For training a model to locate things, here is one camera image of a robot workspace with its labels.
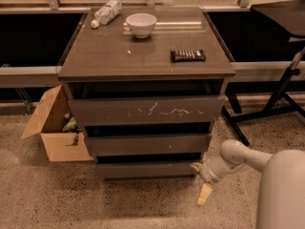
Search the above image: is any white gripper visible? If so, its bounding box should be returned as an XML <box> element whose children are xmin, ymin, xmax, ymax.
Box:
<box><xmin>190</xmin><ymin>156</ymin><xmax>237</xmax><ymax>206</ymax></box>

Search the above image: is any grey bottom drawer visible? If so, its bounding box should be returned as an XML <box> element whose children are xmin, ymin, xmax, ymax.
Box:
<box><xmin>96</xmin><ymin>161</ymin><xmax>196</xmax><ymax>179</ymax></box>

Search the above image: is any grey drawer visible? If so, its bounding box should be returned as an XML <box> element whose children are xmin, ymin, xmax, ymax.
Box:
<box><xmin>69</xmin><ymin>96</ymin><xmax>225</xmax><ymax>126</ymax></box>
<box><xmin>96</xmin><ymin>161</ymin><xmax>196</xmax><ymax>179</ymax></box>
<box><xmin>85</xmin><ymin>134</ymin><xmax>212</xmax><ymax>156</ymax></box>

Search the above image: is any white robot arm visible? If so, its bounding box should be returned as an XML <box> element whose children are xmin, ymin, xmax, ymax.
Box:
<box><xmin>191</xmin><ymin>139</ymin><xmax>305</xmax><ymax>229</ymax></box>

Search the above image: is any grey middle drawer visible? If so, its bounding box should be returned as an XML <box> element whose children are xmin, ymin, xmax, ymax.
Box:
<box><xmin>85</xmin><ymin>134</ymin><xmax>212</xmax><ymax>156</ymax></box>

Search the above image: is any grey top drawer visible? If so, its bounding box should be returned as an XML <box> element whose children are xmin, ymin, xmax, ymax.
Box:
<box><xmin>69</xmin><ymin>96</ymin><xmax>225</xmax><ymax>126</ymax></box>

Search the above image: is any grey drawer cabinet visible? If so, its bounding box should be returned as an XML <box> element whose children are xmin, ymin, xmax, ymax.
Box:
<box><xmin>59</xmin><ymin>7</ymin><xmax>234</xmax><ymax>165</ymax></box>

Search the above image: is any open cardboard box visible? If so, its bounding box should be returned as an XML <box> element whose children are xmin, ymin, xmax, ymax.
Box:
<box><xmin>21</xmin><ymin>85</ymin><xmax>92</xmax><ymax>162</ymax></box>

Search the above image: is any dark chocolate bar wrapper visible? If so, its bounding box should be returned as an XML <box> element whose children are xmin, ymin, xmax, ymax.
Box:
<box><xmin>170</xmin><ymin>50</ymin><xmax>206</xmax><ymax>62</ymax></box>

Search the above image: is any green item in box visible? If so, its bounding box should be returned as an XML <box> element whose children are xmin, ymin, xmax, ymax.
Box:
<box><xmin>62</xmin><ymin>117</ymin><xmax>77</xmax><ymax>132</ymax></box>

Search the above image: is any white ceramic bowl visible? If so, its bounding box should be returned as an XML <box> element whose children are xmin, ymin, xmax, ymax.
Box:
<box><xmin>126</xmin><ymin>13</ymin><xmax>157</xmax><ymax>38</ymax></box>

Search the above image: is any black rolling stand table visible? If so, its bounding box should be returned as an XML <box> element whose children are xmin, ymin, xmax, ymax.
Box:
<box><xmin>222</xmin><ymin>0</ymin><xmax>305</xmax><ymax>146</ymax></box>

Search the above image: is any clear plastic water bottle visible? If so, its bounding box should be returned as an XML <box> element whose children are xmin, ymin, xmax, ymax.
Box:
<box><xmin>91</xmin><ymin>0</ymin><xmax>122</xmax><ymax>29</ymax></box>

